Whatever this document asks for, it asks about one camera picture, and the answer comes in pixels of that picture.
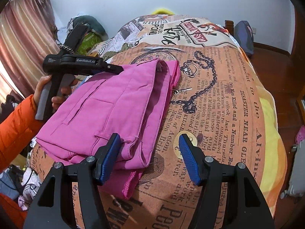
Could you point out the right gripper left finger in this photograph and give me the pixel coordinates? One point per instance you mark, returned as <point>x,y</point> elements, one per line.
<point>52,206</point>

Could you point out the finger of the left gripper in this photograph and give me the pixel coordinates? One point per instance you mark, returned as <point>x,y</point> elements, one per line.
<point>114,69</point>

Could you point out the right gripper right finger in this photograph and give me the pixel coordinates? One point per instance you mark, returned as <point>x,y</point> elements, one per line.
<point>245,207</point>

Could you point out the pink pants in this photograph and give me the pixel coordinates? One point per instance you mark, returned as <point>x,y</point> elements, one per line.
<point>131,104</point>

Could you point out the person left hand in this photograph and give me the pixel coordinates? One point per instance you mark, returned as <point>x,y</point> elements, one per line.
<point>56,101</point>

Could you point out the olive green pants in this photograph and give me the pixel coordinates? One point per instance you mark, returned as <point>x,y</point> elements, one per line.
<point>108,54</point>

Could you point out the green fabric storage bag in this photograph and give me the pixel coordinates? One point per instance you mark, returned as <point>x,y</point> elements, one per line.
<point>88,42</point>

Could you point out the striped brown curtain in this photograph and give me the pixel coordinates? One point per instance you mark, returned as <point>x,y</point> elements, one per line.
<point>28,33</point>

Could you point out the white plastic stool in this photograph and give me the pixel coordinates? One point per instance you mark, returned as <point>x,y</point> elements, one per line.
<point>296,182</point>

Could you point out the orange jacket left sleeve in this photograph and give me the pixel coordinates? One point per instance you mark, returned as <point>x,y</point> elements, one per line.
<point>17,130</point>

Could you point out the newspaper print bed quilt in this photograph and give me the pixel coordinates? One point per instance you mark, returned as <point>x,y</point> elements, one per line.
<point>219,103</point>

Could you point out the pink slipper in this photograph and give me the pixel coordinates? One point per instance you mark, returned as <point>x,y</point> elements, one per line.
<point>300,135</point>

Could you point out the blue grey backpack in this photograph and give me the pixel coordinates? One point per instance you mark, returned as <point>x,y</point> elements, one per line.
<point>244,36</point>

